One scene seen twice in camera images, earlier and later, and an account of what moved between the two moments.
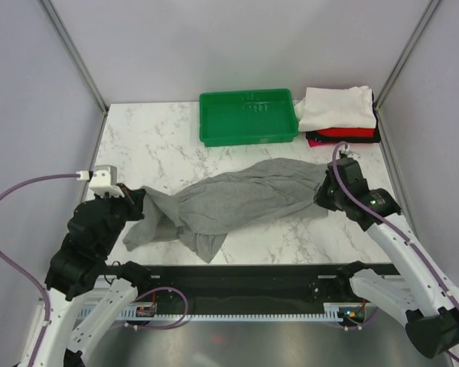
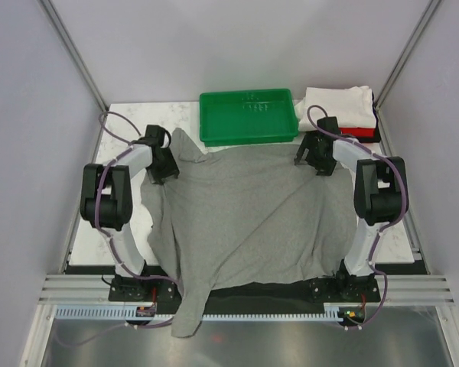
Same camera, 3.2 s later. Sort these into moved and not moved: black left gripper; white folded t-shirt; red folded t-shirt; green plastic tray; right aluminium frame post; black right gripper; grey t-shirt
Moved: black left gripper; grey t-shirt; black right gripper
Not moved: white folded t-shirt; red folded t-shirt; right aluminium frame post; green plastic tray
